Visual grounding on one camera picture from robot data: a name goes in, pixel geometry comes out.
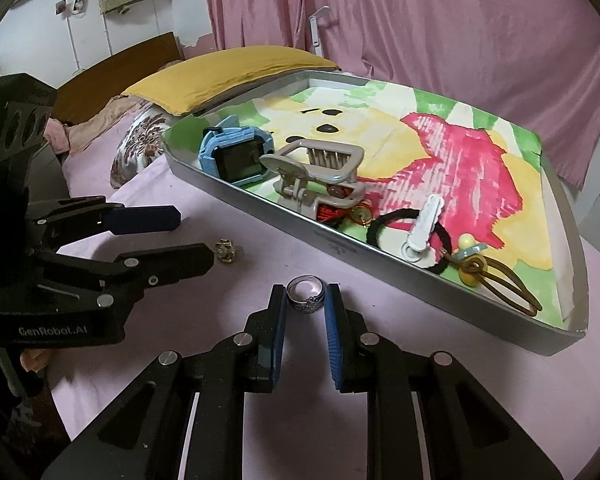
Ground brown beaded hair tie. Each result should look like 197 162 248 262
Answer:
442 234 543 317

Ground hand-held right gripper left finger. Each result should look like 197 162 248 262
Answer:
40 284 287 480

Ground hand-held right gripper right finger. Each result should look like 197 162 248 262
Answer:
324 282 566 480

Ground yellow pillow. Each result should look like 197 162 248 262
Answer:
121 46 342 117

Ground silver ring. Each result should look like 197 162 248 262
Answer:
286 275 326 315

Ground white wall cable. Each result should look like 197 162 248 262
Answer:
65 12 83 73

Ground person's left hand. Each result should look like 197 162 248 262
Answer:
19 347 52 373

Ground white hair clip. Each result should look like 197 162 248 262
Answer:
402 193 446 263

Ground floral patterned pillow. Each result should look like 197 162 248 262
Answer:
110 102 173 190

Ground grey shallow tray box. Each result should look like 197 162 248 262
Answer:
161 69 590 358

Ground beige hair claw clip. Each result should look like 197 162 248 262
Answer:
259 140 367 218

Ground black hair tie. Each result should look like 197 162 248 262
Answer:
367 208 453 273

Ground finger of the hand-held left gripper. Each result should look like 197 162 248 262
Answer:
35 242 216 307
25 195 182 241

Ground gold earrings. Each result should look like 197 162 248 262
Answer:
350 200 376 226

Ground pink curtain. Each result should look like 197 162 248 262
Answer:
204 0 600 191

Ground blue digital watch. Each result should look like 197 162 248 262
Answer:
198 115 277 188

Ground pink blanket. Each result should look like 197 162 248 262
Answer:
50 110 600 480

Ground wooden headboard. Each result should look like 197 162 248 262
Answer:
52 31 183 123

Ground colourful painted paper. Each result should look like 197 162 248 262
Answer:
162 80 576 328

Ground beige pink crumpled cloth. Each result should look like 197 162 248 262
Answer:
44 95 153 157

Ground red beaded bracelet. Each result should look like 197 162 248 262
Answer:
316 204 353 223

